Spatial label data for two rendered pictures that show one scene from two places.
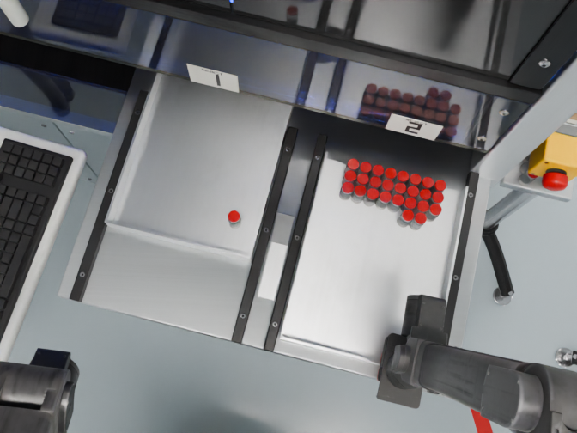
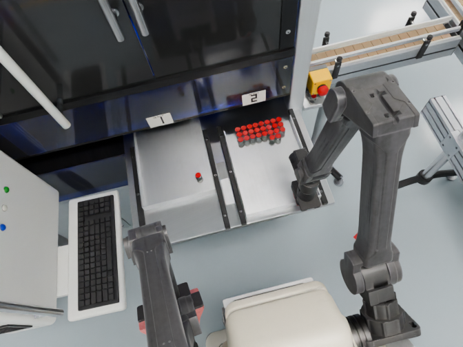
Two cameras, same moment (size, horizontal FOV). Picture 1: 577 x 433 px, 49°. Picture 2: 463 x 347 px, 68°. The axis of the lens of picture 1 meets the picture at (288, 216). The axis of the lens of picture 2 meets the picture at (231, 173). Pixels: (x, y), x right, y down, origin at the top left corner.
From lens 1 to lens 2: 0.29 m
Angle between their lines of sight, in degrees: 11
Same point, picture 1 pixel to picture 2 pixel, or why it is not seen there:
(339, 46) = (205, 70)
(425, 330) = not seen: hidden behind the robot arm
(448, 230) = (293, 137)
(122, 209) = (147, 200)
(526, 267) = (342, 164)
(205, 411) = not seen: hidden behind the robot
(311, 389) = (277, 269)
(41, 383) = (151, 226)
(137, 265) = (166, 219)
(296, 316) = (248, 204)
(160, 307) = (185, 232)
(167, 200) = (165, 186)
